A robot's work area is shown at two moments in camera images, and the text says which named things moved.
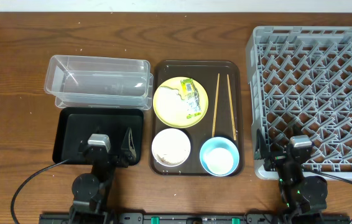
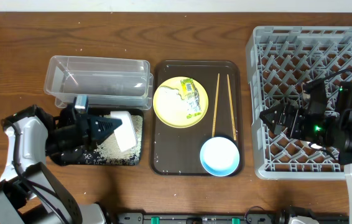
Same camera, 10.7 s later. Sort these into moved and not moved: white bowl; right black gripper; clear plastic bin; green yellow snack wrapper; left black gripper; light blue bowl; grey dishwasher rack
Moved: right black gripper; white bowl; left black gripper
Not moved: grey dishwasher rack; green yellow snack wrapper; clear plastic bin; light blue bowl
